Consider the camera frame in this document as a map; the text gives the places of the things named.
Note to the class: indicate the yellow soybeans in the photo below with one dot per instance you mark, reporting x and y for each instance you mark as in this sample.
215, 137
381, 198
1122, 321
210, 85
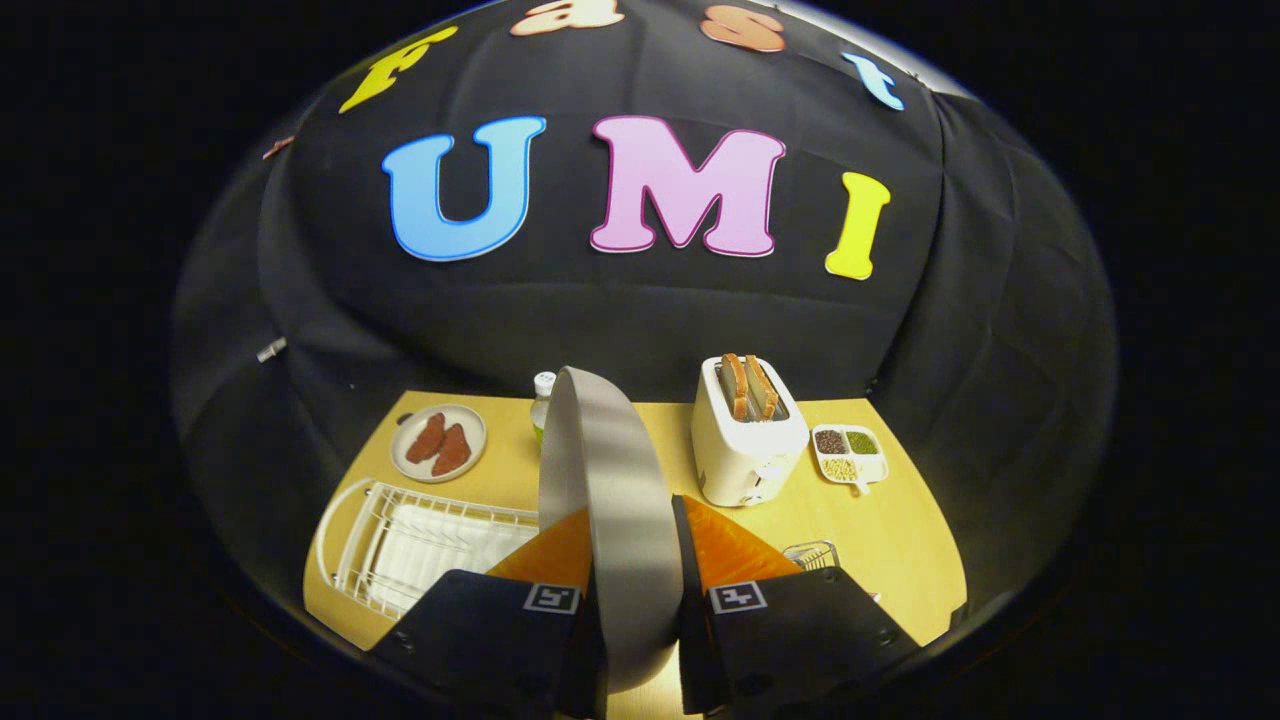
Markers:
840, 469

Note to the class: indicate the toast bread slice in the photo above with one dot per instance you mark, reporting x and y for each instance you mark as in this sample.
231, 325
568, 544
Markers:
735, 388
763, 388

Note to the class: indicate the black backdrop cloth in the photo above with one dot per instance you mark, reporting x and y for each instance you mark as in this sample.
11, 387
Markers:
640, 320

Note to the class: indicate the white divided dish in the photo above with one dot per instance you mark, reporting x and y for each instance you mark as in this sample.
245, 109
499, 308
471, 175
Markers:
872, 470

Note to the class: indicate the green label drink bottle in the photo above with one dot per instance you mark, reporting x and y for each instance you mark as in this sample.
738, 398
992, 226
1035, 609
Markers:
541, 400

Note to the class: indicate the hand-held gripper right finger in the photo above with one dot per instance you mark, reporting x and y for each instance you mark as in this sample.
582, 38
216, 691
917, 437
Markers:
688, 570

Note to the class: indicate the dark red beans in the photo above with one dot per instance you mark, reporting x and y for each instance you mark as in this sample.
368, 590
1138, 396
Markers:
829, 442

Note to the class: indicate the reddish meat piece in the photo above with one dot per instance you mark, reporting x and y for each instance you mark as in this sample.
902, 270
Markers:
426, 438
452, 450

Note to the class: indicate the green beans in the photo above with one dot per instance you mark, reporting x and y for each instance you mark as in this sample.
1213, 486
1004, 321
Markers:
862, 443

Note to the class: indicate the white toaster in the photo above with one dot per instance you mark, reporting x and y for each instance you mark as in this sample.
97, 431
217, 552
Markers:
745, 460

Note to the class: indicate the beige round plate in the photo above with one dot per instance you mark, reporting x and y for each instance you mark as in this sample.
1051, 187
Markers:
620, 520

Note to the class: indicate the small plate with meat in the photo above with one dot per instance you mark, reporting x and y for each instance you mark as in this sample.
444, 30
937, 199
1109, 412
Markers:
402, 462

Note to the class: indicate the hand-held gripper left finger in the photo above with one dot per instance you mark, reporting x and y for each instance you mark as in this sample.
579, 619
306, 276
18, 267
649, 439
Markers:
480, 630

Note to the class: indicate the wooden clothespin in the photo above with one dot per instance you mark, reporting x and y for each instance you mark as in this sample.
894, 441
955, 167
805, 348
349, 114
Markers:
278, 148

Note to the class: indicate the white clip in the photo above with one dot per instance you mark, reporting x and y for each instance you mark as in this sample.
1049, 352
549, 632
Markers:
271, 350

